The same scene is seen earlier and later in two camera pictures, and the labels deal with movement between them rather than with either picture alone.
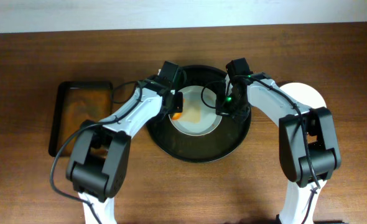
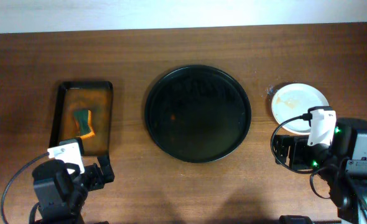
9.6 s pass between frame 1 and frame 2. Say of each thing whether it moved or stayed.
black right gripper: moved
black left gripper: moved
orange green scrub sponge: moved
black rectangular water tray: stayed
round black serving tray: stayed
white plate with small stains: moved
